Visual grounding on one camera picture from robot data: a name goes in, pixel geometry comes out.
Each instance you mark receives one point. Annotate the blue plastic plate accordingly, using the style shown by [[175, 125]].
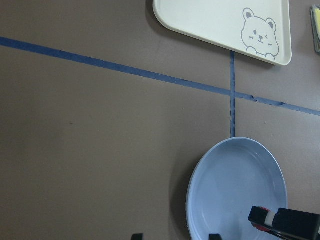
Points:
[[231, 178]]

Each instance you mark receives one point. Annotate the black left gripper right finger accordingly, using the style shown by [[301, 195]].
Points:
[[214, 236]]

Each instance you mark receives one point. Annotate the cream bear tray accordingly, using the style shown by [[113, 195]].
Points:
[[256, 28]]

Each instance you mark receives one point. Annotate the grey yellow folded cloth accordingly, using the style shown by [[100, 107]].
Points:
[[315, 23]]

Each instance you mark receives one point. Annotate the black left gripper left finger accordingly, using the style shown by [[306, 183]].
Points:
[[137, 236]]

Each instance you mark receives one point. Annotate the red strawberry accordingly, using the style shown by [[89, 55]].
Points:
[[259, 226]]

